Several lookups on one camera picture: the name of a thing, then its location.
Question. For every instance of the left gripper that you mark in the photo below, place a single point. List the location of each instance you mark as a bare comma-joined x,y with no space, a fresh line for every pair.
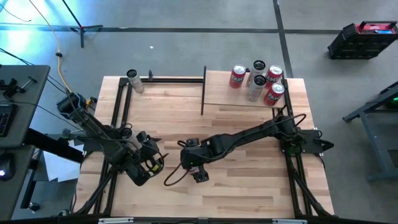
149,149

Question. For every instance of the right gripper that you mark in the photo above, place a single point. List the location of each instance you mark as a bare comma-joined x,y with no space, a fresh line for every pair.
201,177

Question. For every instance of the tall white Celsius can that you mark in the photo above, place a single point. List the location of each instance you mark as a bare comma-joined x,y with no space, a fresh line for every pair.
258,67
132,140
135,81
255,91

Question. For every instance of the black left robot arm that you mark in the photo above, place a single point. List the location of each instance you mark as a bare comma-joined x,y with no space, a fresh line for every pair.
93,127

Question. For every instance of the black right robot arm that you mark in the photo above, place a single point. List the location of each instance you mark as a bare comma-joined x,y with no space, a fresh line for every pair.
242,137

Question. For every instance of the wooden shelf with black legs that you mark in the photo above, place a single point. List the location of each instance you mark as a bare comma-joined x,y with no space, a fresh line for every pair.
217,90

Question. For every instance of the black desk beam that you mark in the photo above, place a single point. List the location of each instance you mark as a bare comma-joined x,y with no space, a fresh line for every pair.
53,146

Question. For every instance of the black round desk foot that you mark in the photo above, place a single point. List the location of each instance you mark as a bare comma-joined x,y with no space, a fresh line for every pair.
34,207

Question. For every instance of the black light stand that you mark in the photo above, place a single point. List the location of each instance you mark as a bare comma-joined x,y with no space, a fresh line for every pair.
81,29

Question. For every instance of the low grey desk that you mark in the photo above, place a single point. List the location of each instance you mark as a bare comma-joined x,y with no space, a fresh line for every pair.
18,193

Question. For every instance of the black computer mouse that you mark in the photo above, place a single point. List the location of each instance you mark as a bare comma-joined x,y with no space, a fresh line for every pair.
5,169

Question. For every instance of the black keyboard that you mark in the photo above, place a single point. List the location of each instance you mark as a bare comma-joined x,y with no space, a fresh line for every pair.
6,119

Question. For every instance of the black clamp tool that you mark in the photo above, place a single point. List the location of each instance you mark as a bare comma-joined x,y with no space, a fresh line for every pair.
12,88

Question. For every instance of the grey side table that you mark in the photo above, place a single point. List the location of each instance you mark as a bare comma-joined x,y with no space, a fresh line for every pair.
374,146

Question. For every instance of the black and red toolbox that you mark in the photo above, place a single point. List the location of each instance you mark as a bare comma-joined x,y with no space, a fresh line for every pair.
354,43

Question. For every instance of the black device with green light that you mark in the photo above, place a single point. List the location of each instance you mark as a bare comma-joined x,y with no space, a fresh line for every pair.
394,102

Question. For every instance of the black metal table frame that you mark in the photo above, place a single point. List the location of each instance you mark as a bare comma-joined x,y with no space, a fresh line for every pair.
174,80

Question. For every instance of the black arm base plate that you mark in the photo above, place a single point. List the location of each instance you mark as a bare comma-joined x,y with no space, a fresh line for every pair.
90,146
311,144

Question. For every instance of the silver metal bracket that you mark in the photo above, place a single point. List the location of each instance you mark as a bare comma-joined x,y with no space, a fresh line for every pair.
289,221
115,220

